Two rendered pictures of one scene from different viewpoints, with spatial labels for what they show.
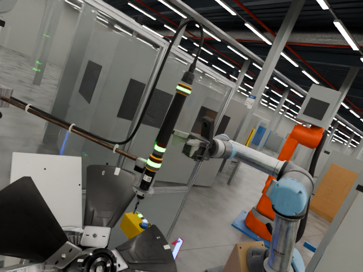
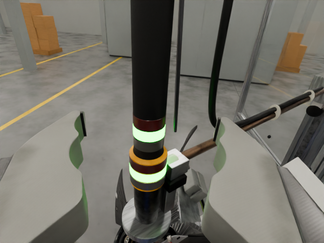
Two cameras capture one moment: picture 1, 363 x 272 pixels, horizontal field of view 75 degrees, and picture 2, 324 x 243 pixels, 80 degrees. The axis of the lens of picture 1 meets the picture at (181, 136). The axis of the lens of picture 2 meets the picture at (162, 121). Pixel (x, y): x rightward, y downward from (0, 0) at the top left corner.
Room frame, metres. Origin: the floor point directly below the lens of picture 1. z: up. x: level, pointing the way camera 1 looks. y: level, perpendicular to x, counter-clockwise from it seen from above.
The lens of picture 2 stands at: (0.86, -0.06, 1.72)
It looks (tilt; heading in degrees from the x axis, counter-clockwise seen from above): 30 degrees down; 136
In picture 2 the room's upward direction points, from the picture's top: 4 degrees clockwise
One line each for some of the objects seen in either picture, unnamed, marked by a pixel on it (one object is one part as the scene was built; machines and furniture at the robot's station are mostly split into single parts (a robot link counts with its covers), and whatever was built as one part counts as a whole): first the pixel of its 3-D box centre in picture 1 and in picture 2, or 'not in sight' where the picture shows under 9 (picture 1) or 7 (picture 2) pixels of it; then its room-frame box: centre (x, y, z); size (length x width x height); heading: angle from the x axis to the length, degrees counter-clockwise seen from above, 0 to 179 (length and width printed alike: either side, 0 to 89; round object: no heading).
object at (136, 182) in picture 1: (145, 176); (153, 193); (0.73, 0.06, 1.50); 0.09 x 0.07 x 0.10; 84
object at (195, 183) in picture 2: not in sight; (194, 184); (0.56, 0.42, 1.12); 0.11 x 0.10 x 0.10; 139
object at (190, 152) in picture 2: (69, 128); (274, 114); (0.76, 0.35, 1.55); 0.54 x 0.01 x 0.01; 84
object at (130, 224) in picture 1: (136, 228); not in sight; (1.19, 0.03, 1.02); 0.16 x 0.10 x 0.11; 49
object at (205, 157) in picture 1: (201, 147); not in sight; (0.88, -0.09, 1.63); 0.12 x 0.08 x 0.09; 139
